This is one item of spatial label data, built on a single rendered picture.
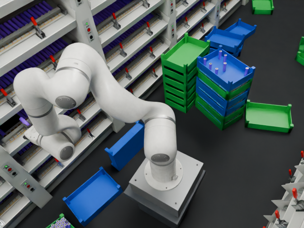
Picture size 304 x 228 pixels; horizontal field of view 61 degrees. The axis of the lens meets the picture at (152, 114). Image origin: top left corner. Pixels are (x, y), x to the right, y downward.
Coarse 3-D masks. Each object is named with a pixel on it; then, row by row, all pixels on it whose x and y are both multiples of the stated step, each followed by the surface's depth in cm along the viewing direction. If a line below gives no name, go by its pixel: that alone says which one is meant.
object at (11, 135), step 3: (27, 120) 131; (18, 126) 129; (21, 126) 129; (15, 129) 128; (18, 129) 128; (21, 129) 130; (24, 129) 130; (12, 132) 127; (15, 132) 127; (18, 132) 129; (9, 135) 126; (12, 135) 127; (3, 138) 125; (6, 138) 125; (9, 138) 126; (15, 138) 127; (3, 141) 124; (6, 141) 126; (12, 141) 127
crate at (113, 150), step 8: (136, 128) 168; (128, 136) 165; (136, 136) 168; (120, 144) 162; (128, 144) 165; (136, 144) 173; (112, 152) 159; (120, 152) 162; (128, 152) 170; (136, 152) 178; (112, 160) 165; (120, 160) 166; (128, 160) 175; (120, 168) 172
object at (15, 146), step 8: (56, 112) 138; (64, 112) 143; (0, 136) 127; (16, 136) 129; (0, 144) 126; (8, 144) 126; (16, 144) 127; (24, 144) 130; (8, 152) 125; (16, 152) 129
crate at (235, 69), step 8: (208, 56) 170; (216, 56) 175; (232, 56) 166; (200, 64) 166; (208, 64) 171; (216, 64) 170; (232, 64) 168; (240, 64) 163; (208, 72) 162; (224, 72) 164; (232, 72) 163; (240, 72) 163; (248, 72) 160; (216, 80) 159; (224, 80) 160; (232, 80) 159; (240, 80) 152; (224, 88) 156; (232, 88) 153
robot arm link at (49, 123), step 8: (48, 112) 86; (32, 120) 87; (40, 120) 87; (48, 120) 88; (56, 120) 93; (64, 120) 100; (72, 120) 104; (40, 128) 90; (48, 128) 91; (56, 128) 94; (64, 128) 98; (72, 128) 103; (72, 136) 108; (80, 136) 111
